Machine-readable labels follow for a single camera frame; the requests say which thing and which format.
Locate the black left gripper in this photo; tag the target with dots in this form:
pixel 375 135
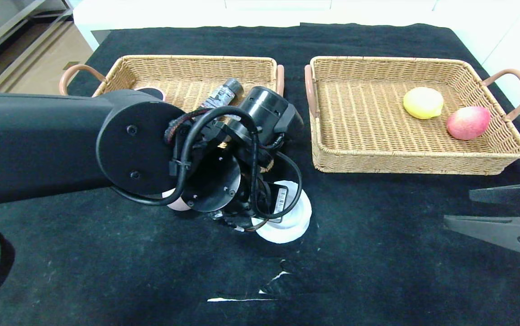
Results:
pixel 280 201

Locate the red peach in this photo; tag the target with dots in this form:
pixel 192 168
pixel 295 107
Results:
pixel 468 123

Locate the pale purple egg-shaped ball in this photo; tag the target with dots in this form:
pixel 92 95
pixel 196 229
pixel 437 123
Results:
pixel 179 206

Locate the black tube with printed label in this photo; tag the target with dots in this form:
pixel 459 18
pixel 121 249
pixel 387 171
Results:
pixel 223 93

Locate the yellow lemon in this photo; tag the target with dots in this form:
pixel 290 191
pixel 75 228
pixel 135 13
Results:
pixel 422 103

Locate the pink saucepan with dark inside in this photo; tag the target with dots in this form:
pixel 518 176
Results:
pixel 153 93

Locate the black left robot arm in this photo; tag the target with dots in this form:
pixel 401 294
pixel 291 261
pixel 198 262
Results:
pixel 38 145

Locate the large wicker basket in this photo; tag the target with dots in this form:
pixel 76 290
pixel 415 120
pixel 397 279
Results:
pixel 187 72

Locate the small white paper scrap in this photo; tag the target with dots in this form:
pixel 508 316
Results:
pixel 281 274

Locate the long white paper sliver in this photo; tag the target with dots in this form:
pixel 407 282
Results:
pixel 232 299

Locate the black tablecloth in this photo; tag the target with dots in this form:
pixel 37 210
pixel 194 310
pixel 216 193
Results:
pixel 377 280

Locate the grey low shelf unit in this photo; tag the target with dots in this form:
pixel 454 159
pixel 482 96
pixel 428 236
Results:
pixel 15 27

